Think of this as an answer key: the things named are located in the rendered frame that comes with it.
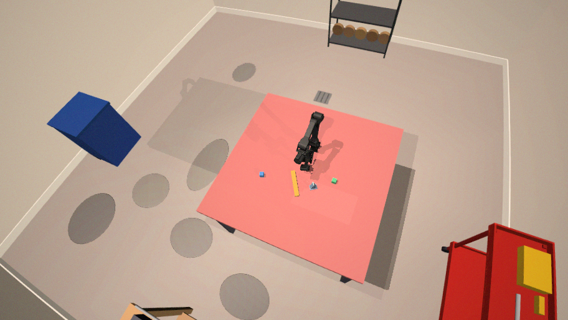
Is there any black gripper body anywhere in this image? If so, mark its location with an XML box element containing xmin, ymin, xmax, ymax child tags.
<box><xmin>300</xmin><ymin>150</ymin><xmax>314</xmax><ymax>171</ymax></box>

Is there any yellow bar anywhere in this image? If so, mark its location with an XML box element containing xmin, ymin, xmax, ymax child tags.
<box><xmin>291</xmin><ymin>170</ymin><xmax>299</xmax><ymax>197</ymax></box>

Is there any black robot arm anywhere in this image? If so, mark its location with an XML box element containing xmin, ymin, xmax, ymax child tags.
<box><xmin>294</xmin><ymin>111</ymin><xmax>324</xmax><ymax>164</ymax></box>

